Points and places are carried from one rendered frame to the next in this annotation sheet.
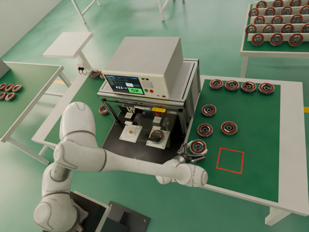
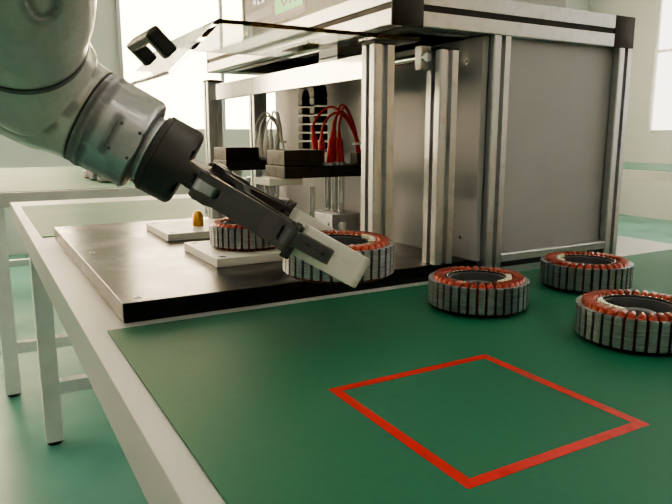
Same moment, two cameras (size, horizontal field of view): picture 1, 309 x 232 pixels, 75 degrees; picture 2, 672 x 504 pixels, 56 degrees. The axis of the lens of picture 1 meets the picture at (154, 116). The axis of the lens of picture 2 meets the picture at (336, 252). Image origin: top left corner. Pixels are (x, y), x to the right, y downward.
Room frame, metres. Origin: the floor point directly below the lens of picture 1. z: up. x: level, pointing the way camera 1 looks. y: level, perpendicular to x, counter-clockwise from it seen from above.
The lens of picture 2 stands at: (0.05, -0.45, 0.94)
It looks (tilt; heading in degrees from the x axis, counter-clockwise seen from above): 10 degrees down; 24
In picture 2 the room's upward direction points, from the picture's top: straight up
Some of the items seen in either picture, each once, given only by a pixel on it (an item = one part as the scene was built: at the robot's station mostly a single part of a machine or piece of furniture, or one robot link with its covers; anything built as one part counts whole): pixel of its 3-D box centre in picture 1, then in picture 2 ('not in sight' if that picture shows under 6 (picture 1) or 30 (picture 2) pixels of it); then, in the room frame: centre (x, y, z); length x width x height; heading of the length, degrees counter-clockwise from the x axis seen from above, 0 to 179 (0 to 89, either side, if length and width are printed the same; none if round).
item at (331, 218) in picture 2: not in sight; (334, 228); (0.96, -0.05, 0.80); 0.08 x 0.05 x 0.06; 54
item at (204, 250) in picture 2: (157, 138); (248, 249); (0.84, 0.04, 0.78); 0.15 x 0.15 x 0.01; 54
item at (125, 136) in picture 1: (130, 132); (198, 228); (0.98, 0.23, 0.78); 0.15 x 0.15 x 0.01; 54
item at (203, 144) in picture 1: (197, 147); (338, 255); (0.62, -0.20, 0.82); 0.11 x 0.11 x 0.04
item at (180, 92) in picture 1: (147, 78); (385, 49); (1.17, -0.06, 1.09); 0.68 x 0.44 x 0.05; 54
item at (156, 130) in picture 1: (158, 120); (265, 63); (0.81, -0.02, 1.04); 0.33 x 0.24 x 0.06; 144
